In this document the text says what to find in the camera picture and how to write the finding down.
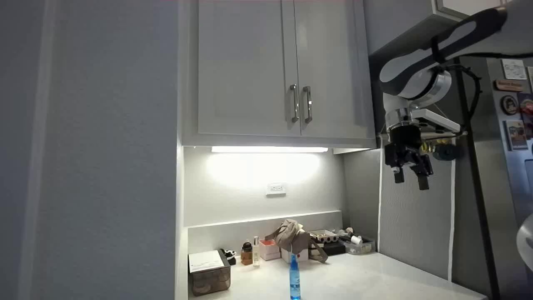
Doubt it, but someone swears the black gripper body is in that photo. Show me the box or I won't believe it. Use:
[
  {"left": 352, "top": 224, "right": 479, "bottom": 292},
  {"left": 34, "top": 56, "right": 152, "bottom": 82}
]
[{"left": 381, "top": 122, "right": 436, "bottom": 172}]

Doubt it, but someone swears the dark blue round ornament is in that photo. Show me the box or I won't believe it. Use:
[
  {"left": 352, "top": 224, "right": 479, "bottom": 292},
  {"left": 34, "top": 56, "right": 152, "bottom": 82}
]
[{"left": 431, "top": 139, "right": 459, "bottom": 164}]

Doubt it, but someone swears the grey tray with small items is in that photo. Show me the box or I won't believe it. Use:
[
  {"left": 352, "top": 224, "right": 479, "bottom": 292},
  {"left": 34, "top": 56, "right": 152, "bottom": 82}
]
[{"left": 342, "top": 226, "right": 376, "bottom": 257}]

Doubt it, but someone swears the grey stainless refrigerator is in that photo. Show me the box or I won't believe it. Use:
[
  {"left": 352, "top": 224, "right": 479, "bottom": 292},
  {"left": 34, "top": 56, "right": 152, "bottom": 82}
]
[{"left": 366, "top": 11, "right": 533, "bottom": 300}]

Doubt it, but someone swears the dark rack with items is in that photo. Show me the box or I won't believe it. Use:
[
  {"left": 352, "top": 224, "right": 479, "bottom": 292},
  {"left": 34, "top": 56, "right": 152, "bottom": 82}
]
[{"left": 309, "top": 229, "right": 347, "bottom": 257}]

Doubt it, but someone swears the photo fridge magnet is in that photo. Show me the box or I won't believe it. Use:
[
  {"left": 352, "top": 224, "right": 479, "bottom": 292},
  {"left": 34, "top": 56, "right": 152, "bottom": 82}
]
[{"left": 502, "top": 119, "right": 529, "bottom": 152}]

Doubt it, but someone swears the white cabinet door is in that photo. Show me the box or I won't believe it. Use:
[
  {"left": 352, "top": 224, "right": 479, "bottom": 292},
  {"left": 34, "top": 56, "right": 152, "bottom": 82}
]
[
  {"left": 292, "top": 0, "right": 371, "bottom": 141},
  {"left": 196, "top": 0, "right": 296, "bottom": 139}
]

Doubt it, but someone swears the round dark fridge magnet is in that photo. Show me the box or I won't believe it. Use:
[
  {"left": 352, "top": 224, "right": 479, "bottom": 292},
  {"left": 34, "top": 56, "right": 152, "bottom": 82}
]
[{"left": 499, "top": 94, "right": 521, "bottom": 117}]

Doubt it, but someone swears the printed cardboard box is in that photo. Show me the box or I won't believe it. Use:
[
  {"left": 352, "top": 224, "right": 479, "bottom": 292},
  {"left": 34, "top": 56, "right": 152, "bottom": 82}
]
[{"left": 306, "top": 241, "right": 329, "bottom": 266}]

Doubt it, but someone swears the orange strip fridge magnet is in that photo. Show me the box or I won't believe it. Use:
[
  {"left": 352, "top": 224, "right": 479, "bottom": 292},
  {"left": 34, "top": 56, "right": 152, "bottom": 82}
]
[{"left": 492, "top": 81, "right": 527, "bottom": 94}]

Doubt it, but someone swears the crumpled beige cloth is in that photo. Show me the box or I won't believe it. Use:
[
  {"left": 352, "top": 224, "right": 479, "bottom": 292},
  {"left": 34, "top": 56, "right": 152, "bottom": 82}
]
[{"left": 264, "top": 219, "right": 312, "bottom": 256}]

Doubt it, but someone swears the red fridge magnet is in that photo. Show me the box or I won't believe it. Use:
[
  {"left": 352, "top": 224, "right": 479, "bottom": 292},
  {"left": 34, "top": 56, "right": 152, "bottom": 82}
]
[{"left": 517, "top": 94, "right": 533, "bottom": 119}]

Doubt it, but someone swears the white rectangular fridge magnet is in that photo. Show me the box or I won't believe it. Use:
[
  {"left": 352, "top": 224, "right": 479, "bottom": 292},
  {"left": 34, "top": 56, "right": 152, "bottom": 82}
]
[{"left": 499, "top": 59, "right": 527, "bottom": 82}]

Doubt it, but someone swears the under-cabinet light strip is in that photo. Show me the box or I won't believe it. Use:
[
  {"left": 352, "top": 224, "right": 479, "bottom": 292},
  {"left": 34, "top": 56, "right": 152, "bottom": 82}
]
[{"left": 209, "top": 146, "right": 329, "bottom": 156}]

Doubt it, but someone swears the plain white box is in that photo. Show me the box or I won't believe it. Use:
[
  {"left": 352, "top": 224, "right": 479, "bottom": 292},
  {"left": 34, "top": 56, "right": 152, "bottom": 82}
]
[{"left": 279, "top": 247, "right": 309, "bottom": 264}]

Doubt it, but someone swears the blue plastic bottle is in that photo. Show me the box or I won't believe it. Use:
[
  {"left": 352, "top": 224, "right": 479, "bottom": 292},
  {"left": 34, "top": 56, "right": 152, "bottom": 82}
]
[{"left": 286, "top": 252, "right": 302, "bottom": 300}]

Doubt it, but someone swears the pink and white box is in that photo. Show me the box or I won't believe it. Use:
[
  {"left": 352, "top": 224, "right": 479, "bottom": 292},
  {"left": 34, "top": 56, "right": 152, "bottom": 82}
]
[{"left": 257, "top": 239, "right": 281, "bottom": 264}]

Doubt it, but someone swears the white framed panel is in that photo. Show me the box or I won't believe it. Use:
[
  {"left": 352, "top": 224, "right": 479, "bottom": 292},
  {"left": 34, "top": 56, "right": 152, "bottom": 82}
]
[{"left": 431, "top": 0, "right": 512, "bottom": 19}]

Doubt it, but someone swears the amber glass bottle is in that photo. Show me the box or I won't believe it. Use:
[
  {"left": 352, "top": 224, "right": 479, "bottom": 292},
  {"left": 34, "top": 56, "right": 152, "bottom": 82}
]
[{"left": 239, "top": 241, "right": 254, "bottom": 267}]

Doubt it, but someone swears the small black object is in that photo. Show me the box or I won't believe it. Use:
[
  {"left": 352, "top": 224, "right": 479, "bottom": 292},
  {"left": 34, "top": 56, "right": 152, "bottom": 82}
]
[{"left": 216, "top": 247, "right": 237, "bottom": 267}]

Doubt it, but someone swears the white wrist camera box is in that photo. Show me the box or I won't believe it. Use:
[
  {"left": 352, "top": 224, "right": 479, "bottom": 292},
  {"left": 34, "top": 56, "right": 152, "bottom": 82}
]
[{"left": 409, "top": 107, "right": 462, "bottom": 136}]

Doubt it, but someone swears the silver cabinet handle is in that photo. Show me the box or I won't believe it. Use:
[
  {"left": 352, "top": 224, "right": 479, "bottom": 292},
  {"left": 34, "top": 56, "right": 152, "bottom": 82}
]
[
  {"left": 286, "top": 84, "right": 299, "bottom": 126},
  {"left": 299, "top": 86, "right": 314, "bottom": 126}
]

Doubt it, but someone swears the white wall outlet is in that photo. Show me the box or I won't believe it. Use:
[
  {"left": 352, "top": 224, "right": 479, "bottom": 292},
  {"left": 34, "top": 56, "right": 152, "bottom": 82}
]
[{"left": 264, "top": 182, "right": 287, "bottom": 199}]

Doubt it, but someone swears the white wall cabinet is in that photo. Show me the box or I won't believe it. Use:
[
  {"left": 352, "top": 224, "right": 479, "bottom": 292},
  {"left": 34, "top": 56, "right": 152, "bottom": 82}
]
[{"left": 176, "top": 0, "right": 376, "bottom": 149}]

